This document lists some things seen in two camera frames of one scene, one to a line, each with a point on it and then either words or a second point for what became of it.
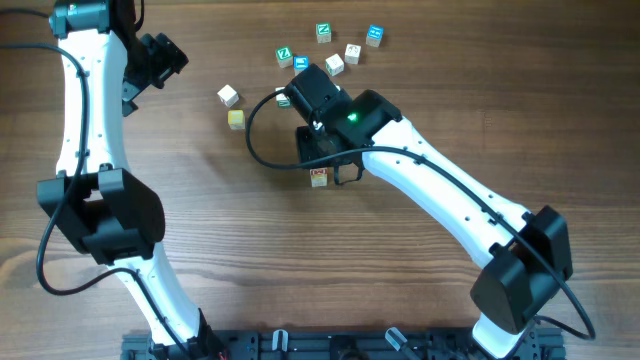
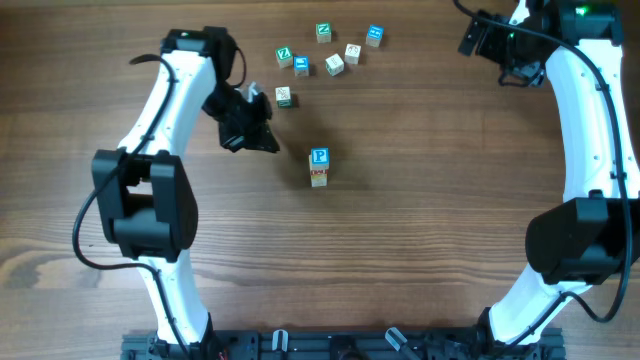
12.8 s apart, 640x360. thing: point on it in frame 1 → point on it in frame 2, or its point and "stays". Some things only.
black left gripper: x=171 y=59 → x=257 y=138
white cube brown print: x=352 y=54 stays
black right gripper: x=304 y=141 → x=490 y=33
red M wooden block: x=319 y=174 stays
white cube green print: x=334 y=65 stays
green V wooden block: x=282 y=100 stays
